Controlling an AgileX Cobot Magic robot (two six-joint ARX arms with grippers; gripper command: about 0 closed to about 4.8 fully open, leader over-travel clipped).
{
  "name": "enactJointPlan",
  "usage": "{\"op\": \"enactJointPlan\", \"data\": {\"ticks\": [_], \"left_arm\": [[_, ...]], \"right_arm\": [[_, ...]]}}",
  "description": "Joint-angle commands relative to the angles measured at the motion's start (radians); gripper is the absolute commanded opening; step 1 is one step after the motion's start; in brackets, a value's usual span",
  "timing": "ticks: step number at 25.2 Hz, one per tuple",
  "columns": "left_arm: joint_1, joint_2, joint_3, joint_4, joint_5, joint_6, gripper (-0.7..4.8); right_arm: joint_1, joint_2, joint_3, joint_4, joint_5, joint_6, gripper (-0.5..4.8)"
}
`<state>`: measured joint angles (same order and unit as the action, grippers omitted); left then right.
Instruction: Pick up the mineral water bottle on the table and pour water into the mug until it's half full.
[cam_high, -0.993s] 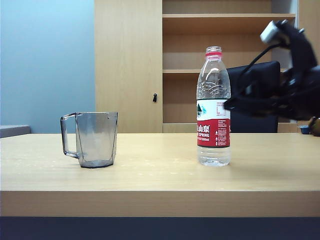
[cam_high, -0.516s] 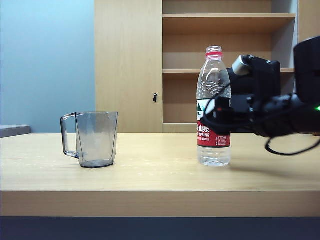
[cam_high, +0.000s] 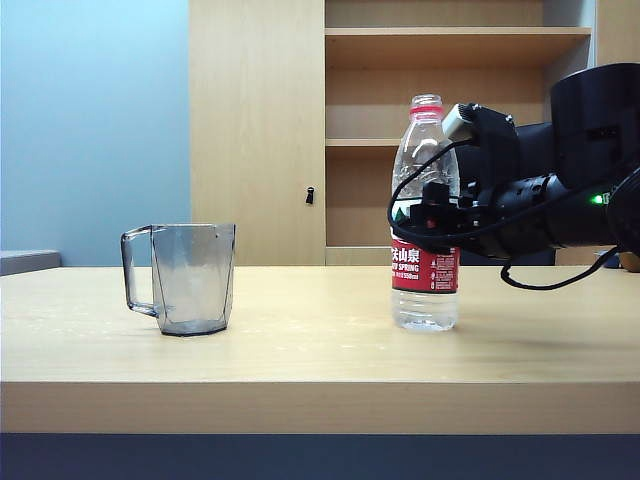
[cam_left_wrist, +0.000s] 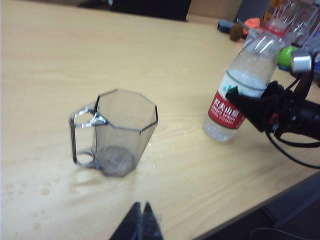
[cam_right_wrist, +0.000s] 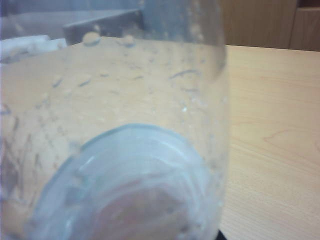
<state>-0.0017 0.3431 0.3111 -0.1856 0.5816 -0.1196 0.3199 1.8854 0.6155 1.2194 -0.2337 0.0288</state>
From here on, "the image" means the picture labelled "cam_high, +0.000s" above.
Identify silver wrist camera with black mount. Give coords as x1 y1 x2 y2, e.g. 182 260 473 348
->
441 102 519 169

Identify clear plastic water bottle red label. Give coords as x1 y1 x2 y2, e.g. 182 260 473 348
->
389 93 461 333

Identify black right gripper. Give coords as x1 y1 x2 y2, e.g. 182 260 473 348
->
392 172 559 261

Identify light wooden shelf cabinet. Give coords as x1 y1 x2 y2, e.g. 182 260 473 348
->
188 0 640 267

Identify black camera cable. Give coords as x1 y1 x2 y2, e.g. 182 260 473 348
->
387 134 640 291

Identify transparent grey plastic mug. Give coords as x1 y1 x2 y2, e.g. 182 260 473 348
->
119 223 237 337

